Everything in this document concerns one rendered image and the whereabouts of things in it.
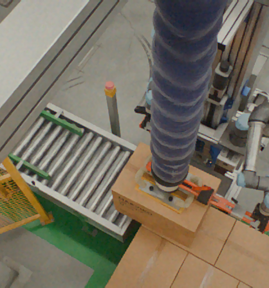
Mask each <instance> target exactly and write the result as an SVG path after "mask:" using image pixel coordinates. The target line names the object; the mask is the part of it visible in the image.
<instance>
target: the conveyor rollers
mask: <svg viewBox="0 0 269 288"><path fill-rule="evenodd" d="M46 120H47V119H46V118H44V117H42V116H41V117H40V118H39V119H38V121H37V122H36V124H35V125H34V126H33V128H32V129H31V131H30V132H29V133H28V134H27V135H26V137H25V138H24V139H23V140H22V142H21V143H20V145H19V146H18V147H17V148H16V150H15V151H14V152H13V155H15V156H17V157H18V156H19V154H20V153H21V152H22V151H23V149H24V148H25V146H27V144H28V143H29V142H30V140H31V139H32V138H33V136H34V135H35V134H36V132H37V131H38V130H39V129H40V127H41V126H42V125H43V123H45V121H46ZM54 125H55V123H53V122H51V121H50V122H49V124H47V126H46V127H45V128H44V129H43V130H42V132H41V133H40V134H39V135H38V137H37V138H36V139H35V141H34V142H33V143H32V145H31V146H30V147H29V149H28V150H27V151H26V152H25V154H24V155H23V157H22V158H21V159H23V160H25V161H27V160H28V158H29V157H30V156H31V155H32V154H33V152H34V151H35V149H36V148H37V147H38V146H39V144H40V143H41V141H43V139H44V138H45V137H46V136H47V134H48V133H49V131H51V129H52V128H53V126H54ZM63 129H64V128H63V127H61V126H58V127H57V128H56V129H55V131H54V132H53V134H52V135H51V136H50V138H49V139H48V140H47V142H46V143H45V144H44V146H43V147H41V149H40V150H39V151H38V153H37V154H36V155H35V157H34V158H33V159H32V161H31V162H30V164H32V165H33V166H36V164H37V163H38V162H39V160H40V159H41V158H42V157H43V155H45V153H46V152H47V150H48V149H49V148H50V147H51V145H52V144H53V142H54V141H55V140H56V139H57V137H58V135H59V134H60V133H61V132H62V130H63ZM71 134H72V132H71V131H69V130H67V131H66V132H65V134H64V135H63V137H62V138H61V139H60V140H59V142H58V144H56V146H55V147H54V149H53V150H52V151H51V152H50V154H49V156H48V157H47V158H46V159H45V161H44V162H43V164H41V165H40V167H39V169H41V170H43V171H45V170H46V169H47V167H48V166H49V164H50V163H51V162H52V160H53V159H54V157H55V156H56V155H57V153H58V152H59V150H60V149H61V148H62V146H63V145H64V144H65V142H66V141H67V140H68V138H69V137H70V136H71ZM93 137H94V134H93V133H91V132H90V133H89V134H88V135H87V136H86V138H85V140H84V141H83V142H82V144H81V145H80V147H79V148H78V149H77V151H76V152H75V153H74V155H73V156H72V158H71V159H70V161H69V162H68V164H67V165H66V166H65V167H64V169H63V171H62V172H61V173H60V175H59V176H58V178H57V179H56V180H55V182H54V183H53V184H52V186H51V187H50V188H51V189H53V190H55V191H56V190H57V189H58V187H59V185H60V184H61V183H62V181H63V180H64V178H65V177H66V176H67V174H68V173H69V171H70V170H71V168H72V167H73V166H74V164H75V163H76V161H77V160H78V158H79V157H80V155H81V154H82V153H83V151H84V150H85V148H86V147H87V146H88V144H89V142H90V141H91V140H92V139H93ZM80 138H81V137H80V136H78V135H75V137H74V138H73V139H72V141H71V142H70V144H69V145H68V146H67V147H66V149H65V150H64V152H63V153H62V154H61V156H60V158H59V159H58V160H57V161H56V163H55V164H54V165H53V167H52V168H51V170H50V171H49V172H48V173H49V174H50V176H51V179H52V177H53V176H54V175H55V173H56V172H57V171H58V169H59V168H60V166H61V165H62V164H63V162H64V161H65V159H66V158H67V157H68V155H69V154H70V152H71V151H72V150H73V148H74V147H75V145H76V144H77V143H78V141H79V139H80ZM102 142H103V139H102V138H101V137H98V138H97V140H96V141H95V142H94V144H93V146H92V147H91V148H90V150H89V151H88V153H87V154H86V155H85V157H84V159H83V160H82V161H81V163H80V164H79V166H78V167H77V169H76V170H75V171H74V173H73V174H72V176H71V177H70V178H69V180H68V182H67V183H66V184H65V186H64V187H63V189H62V190H61V191H60V194H62V195H64V196H65V195H66V194H67V192H68V191H69V189H70V188H71V187H72V185H73V184H74V182H75V181H76V179H77V178H78V176H79V175H80V173H81V172H82V171H83V169H84V168H85V166H86V165H87V163H88V162H89V160H90V159H91V158H92V156H93V154H94V153H95V152H96V150H97V148H99V146H100V144H101V143H102ZM111 146H112V143H110V142H107V143H106V144H105V146H104V148H103V149H102V150H101V152H100V154H99V155H98V156H97V158H96V159H95V160H94V162H93V164H92V165H91V166H90V168H89V170H88V171H87V172H86V174H85V175H84V177H83V178H82V180H81V181H80V183H79V184H78V185H77V187H76V189H75V190H74V191H73V193H72V194H71V196H70V198H69V199H71V200H72V201H75V199H76V198H77V197H78V195H79V193H80V192H81V191H82V189H83V188H84V186H85V185H86V183H87V182H88V181H89V179H90V177H91V176H92V175H93V173H94V171H95V170H96V169H97V167H98V166H99V164H100V162H101V161H102V160H103V158H104V156H105V155H106V154H107V152H108V151H109V149H110V148H111ZM120 151H121V148H120V147H118V146H117V147H116V148H115V149H114V151H113V153H112V154H111V155H110V157H109V159H108V160H107V161H106V163H105V164H104V166H103V167H102V169H101V170H100V172H99V173H98V175H97V176H96V178H95V179H94V181H93V182H92V184H91V185H90V187H89V188H88V190H87V191H86V193H85V194H84V196H83V197H82V198H81V200H80V202H79V204H80V205H81V206H85V204H86V203H87V201H88V200H89V198H90V197H91V195H92V194H93V192H94V191H95V189H96V187H97V186H98V184H99V183H100V182H101V180H102V178H103V177H104V176H105V174H106V172H107V171H108V170H109V168H110V166H111V165H112V164H113V161H114V160H115V159H116V157H117V155H118V154H119V153H120ZM130 155H131V153H130V152H128V151H125V153H124V155H123V156H122V158H121V159H120V161H119V162H118V164H117V165H116V167H115V168H114V170H113V171H112V173H111V175H110V176H109V177H108V179H107V181H106V182H105V183H104V185H103V187H102V188H101V190H100V191H99V193H98V194H97V196H96V197H95V199H94V200H93V202H92V203H91V205H90V207H89V208H88V209H89V210H91V211H92V212H94V211H95V209H96V207H97V206H98V204H99V203H100V201H101V200H102V198H103V196H104V195H105V194H106V192H107V191H108V189H109V187H110V186H111V184H112V183H113V181H114V180H115V178H116V176H117V175H118V173H119V172H120V171H121V169H122V167H123V166H124V164H125V162H126V161H127V160H128V158H129V156H130ZM112 203H113V196H112V193H111V195H110V196H109V197H108V199H107V201H106V202H105V204H104V205H103V207H102V209H101V210H100V211H99V213H98V215H99V216H101V217H103V218H104V215H105V214H106V213H107V211H108V209H109V208H110V206H111V205H112ZM119 213H120V212H119V211H117V210H115V209H114V210H113V212H112V214H111V215H110V217H109V219H108V221H109V222H111V223H112V224H113V223H114V222H115V220H116V218H117V217H118V214H119ZM128 218H129V217H128V216H127V215H125V214H124V216H123V217H122V220H121V221H120V223H119V225H118V227H119V228H123V227H124V224H125V223H126V221H127V220H128Z"/></svg>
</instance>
